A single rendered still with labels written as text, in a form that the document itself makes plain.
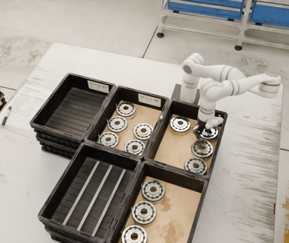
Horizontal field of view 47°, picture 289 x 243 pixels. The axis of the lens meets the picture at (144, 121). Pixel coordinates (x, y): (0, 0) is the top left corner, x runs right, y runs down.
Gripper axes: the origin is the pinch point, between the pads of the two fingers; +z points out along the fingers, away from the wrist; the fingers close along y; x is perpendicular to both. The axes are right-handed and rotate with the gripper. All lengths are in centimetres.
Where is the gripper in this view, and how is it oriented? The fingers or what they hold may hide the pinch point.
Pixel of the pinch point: (202, 134)
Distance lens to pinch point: 168.4
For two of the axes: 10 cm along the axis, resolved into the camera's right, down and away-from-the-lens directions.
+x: 5.0, 6.6, -5.6
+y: -8.6, 4.0, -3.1
